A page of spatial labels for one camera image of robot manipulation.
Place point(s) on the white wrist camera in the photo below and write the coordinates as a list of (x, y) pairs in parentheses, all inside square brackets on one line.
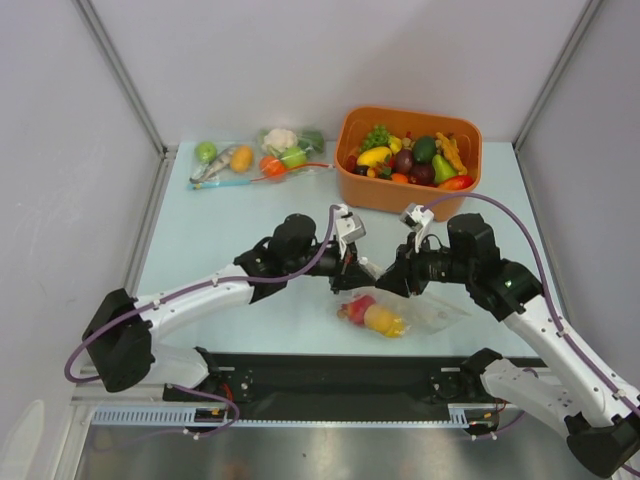
[(348, 227), (418, 219)]

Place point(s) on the fake green pear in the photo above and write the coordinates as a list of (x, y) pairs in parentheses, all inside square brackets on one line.
[(443, 169)]

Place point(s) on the fake dark plum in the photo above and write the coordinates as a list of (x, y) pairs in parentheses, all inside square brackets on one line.
[(422, 174)]

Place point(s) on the fake green lime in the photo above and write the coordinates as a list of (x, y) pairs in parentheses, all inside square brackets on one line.
[(294, 157)]

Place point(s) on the fake green grapes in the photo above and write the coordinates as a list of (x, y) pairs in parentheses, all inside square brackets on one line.
[(377, 137)]

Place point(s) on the fake yellow mango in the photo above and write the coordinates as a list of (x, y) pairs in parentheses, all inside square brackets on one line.
[(375, 156)]

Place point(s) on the orange plastic bin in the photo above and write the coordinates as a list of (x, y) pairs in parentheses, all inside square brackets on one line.
[(380, 187)]

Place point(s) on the fake grey fish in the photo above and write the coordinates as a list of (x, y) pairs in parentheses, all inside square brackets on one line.
[(210, 171)]

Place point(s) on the fake orange tomato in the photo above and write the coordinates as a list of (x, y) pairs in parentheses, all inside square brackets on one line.
[(272, 167)]

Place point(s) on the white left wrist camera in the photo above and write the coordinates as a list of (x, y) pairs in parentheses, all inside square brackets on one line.
[(348, 227)]

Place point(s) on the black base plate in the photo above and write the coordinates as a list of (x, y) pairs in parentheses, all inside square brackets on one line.
[(347, 389)]

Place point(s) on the fake green broccoli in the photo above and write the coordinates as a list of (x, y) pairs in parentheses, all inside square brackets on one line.
[(311, 141)]

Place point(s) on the orange fake bell pepper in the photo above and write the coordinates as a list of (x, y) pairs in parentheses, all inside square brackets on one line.
[(379, 318)]

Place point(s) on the blue-zip bag with fish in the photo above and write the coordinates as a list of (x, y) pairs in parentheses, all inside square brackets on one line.
[(226, 178)]

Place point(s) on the clear zip top bag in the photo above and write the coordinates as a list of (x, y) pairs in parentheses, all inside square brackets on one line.
[(427, 314)]

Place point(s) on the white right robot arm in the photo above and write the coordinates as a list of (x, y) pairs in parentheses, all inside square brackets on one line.
[(591, 407)]

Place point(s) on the red-zip bag with vegetables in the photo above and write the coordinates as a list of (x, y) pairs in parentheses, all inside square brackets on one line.
[(317, 163)]

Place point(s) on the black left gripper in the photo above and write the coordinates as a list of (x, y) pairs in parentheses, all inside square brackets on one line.
[(348, 273)]

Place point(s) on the fake green avocado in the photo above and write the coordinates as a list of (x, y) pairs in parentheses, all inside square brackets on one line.
[(424, 149)]

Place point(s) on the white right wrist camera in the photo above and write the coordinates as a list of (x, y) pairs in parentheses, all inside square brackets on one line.
[(418, 219)]

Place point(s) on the fake orange ginger root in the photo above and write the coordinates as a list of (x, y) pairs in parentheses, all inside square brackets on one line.
[(450, 151)]

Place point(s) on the fake purple passion fruit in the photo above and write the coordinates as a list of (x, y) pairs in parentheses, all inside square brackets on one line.
[(404, 161)]

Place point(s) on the fake brown potato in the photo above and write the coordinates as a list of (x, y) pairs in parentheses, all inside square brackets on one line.
[(242, 159)]

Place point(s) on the fake red orange mango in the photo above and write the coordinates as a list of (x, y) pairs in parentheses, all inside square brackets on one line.
[(456, 183)]

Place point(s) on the green fake apple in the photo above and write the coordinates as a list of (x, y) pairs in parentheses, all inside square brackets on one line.
[(205, 152)]

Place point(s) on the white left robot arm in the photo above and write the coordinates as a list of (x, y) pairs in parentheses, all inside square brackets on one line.
[(124, 339)]

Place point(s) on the yellow fake pear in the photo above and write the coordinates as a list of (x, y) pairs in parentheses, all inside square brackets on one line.
[(399, 329)]

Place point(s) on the fake white cauliflower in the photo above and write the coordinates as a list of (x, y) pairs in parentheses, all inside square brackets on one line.
[(278, 140)]

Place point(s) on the red fake bell pepper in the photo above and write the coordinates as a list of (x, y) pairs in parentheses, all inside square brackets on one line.
[(354, 311)]

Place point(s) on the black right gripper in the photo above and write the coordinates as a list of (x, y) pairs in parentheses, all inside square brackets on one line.
[(409, 267)]

